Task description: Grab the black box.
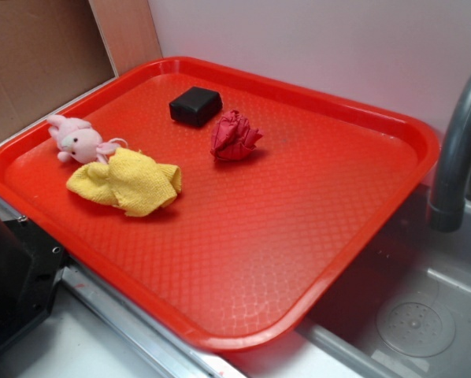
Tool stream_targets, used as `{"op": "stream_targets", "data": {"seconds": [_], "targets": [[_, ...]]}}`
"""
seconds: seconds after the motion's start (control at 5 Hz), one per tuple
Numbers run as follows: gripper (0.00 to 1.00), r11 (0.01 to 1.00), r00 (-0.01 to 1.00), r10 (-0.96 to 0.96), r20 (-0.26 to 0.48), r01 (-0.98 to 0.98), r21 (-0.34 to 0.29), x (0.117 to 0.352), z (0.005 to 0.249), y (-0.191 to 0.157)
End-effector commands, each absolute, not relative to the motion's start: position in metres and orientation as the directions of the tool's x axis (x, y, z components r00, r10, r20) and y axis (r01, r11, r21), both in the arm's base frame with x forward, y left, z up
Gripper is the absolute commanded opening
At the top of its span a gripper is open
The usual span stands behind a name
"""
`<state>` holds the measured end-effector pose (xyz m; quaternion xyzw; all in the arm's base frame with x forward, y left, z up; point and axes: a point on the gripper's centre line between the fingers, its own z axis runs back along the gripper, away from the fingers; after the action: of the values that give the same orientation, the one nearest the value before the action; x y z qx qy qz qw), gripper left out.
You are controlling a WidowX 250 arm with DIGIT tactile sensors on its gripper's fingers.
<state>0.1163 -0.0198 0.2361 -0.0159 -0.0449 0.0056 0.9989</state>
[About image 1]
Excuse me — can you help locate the black box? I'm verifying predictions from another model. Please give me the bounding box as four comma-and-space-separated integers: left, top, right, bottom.
169, 87, 223, 127

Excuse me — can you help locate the crumpled red cloth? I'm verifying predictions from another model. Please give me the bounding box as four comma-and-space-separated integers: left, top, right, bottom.
210, 109, 263, 161

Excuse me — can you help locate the yellow towel cloth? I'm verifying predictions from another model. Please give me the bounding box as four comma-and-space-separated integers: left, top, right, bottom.
66, 148, 182, 217

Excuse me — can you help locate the pink plush bunny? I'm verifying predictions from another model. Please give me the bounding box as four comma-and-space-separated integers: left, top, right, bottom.
46, 114, 128, 165

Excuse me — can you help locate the grey faucet spout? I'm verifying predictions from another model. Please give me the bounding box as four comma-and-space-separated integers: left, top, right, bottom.
426, 76, 471, 232

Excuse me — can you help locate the grey toy sink basin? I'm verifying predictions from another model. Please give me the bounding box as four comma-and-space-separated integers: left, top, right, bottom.
299, 190, 471, 377

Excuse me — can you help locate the sink drain strainer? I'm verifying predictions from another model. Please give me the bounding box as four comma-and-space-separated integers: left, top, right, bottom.
376, 299, 455, 358

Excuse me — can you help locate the brown cardboard panel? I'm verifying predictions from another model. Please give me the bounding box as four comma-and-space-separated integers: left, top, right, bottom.
0, 1, 114, 142

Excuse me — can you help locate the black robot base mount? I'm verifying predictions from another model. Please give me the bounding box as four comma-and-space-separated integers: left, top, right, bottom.
0, 219, 66, 354

